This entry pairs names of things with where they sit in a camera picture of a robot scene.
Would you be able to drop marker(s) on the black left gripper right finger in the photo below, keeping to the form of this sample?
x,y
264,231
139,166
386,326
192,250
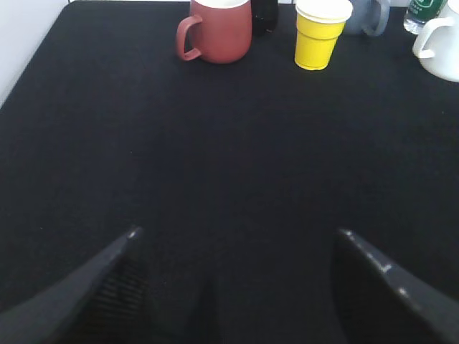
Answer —
x,y
378,301

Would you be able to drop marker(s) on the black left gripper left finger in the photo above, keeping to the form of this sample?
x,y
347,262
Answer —
x,y
99,302

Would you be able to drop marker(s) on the yellow paper cup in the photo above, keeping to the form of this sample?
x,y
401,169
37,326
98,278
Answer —
x,y
319,24

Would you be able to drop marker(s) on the black tablecloth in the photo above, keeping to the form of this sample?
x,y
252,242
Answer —
x,y
239,174

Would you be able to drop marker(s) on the white mug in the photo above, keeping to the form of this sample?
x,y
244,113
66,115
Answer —
x,y
436,46

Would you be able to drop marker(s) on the grey mug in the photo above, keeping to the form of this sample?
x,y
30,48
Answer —
x,y
368,17

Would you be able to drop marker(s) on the red-brown mug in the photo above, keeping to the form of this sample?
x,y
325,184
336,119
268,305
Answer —
x,y
219,32

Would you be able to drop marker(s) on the clear water bottle green label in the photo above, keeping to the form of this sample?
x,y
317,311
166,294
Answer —
x,y
419,12

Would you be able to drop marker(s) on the dark cola bottle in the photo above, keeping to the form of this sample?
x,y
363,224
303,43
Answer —
x,y
264,16

